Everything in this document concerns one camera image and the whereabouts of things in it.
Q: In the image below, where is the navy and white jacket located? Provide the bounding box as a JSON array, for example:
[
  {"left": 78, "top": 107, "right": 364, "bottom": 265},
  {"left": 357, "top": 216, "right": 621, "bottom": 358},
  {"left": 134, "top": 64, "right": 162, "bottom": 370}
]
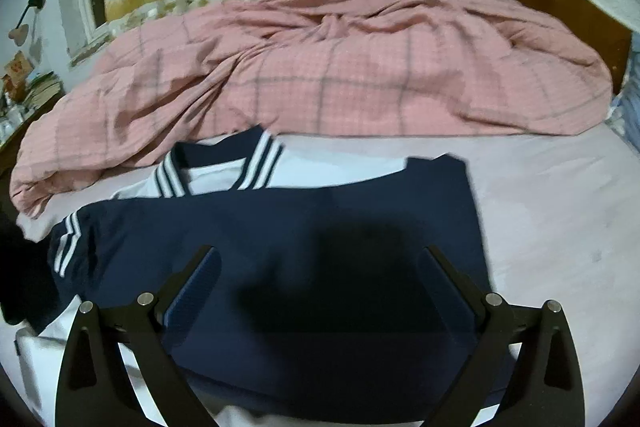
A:
[{"left": 1, "top": 127, "right": 490, "bottom": 423}]

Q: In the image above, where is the pink bed sheet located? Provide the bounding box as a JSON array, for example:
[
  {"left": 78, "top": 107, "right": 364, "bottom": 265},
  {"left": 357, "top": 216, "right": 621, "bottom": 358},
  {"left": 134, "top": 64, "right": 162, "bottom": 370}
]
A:
[{"left": 0, "top": 126, "right": 640, "bottom": 427}]

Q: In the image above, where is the blue floral pillow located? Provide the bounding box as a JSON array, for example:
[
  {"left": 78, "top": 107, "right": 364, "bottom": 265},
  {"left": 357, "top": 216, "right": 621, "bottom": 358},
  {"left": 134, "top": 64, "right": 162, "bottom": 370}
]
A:
[{"left": 606, "top": 52, "right": 640, "bottom": 150}]

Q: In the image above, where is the stack of books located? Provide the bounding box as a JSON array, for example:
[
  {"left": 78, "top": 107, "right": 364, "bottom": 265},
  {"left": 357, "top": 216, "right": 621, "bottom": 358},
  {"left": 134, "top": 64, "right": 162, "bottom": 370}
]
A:
[{"left": 22, "top": 72, "right": 64, "bottom": 108}]

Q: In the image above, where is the orange snack bag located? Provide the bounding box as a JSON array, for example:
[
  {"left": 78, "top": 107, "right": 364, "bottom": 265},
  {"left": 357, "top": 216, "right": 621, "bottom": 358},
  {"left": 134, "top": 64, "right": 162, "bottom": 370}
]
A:
[{"left": 2, "top": 51, "right": 34, "bottom": 103}]

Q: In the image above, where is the pink plaid quilt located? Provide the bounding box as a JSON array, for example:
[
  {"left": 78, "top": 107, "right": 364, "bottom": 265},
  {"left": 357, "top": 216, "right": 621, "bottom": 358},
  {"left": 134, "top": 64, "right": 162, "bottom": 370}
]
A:
[{"left": 10, "top": 0, "right": 612, "bottom": 217}]

